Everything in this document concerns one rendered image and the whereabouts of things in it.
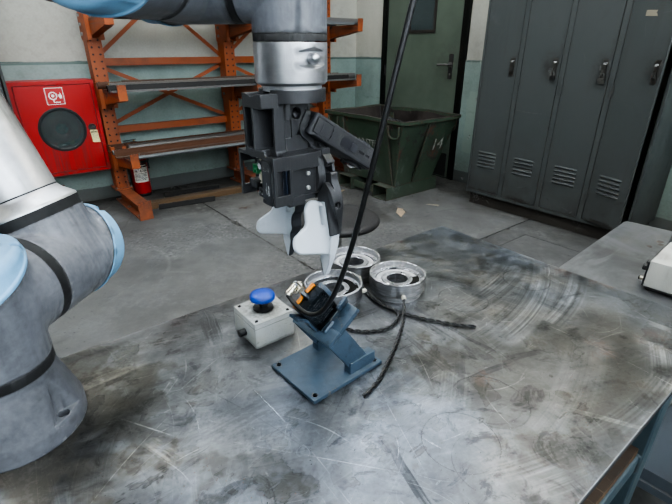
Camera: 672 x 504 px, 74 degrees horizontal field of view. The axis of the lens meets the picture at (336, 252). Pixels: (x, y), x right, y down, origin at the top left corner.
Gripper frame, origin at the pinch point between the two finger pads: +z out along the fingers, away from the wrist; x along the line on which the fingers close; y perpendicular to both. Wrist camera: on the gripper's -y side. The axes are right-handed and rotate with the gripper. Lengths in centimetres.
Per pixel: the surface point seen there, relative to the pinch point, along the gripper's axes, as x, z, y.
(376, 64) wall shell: -339, -4, -350
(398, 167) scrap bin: -210, 70, -252
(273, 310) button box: -11.6, 14.3, -0.8
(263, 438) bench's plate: 5.7, 18.7, 12.1
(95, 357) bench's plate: -23.9, 18.8, 23.2
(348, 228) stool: -73, 38, -72
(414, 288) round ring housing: -3.2, 15.5, -25.2
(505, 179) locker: -135, 72, -295
